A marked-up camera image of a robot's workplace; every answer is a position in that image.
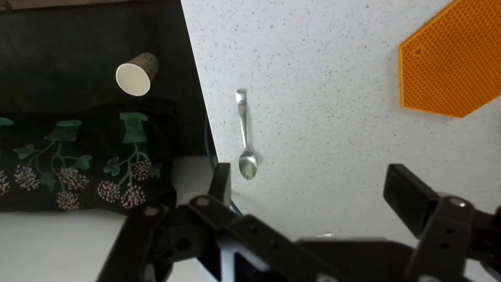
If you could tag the white paper cup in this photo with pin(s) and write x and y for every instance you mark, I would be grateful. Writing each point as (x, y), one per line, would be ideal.
(133, 78)

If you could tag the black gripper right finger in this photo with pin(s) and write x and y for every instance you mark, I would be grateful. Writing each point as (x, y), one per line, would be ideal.
(448, 235)

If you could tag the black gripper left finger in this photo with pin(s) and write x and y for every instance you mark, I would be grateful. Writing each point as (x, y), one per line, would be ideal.
(209, 244)

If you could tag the small steel teaspoon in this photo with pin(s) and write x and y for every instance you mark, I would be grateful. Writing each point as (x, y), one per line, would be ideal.
(248, 166)

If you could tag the white table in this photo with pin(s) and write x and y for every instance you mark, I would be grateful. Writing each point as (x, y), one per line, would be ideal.
(52, 244)

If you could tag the orange hexagonal trivet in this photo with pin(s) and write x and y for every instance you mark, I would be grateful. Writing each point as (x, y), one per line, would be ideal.
(454, 62)

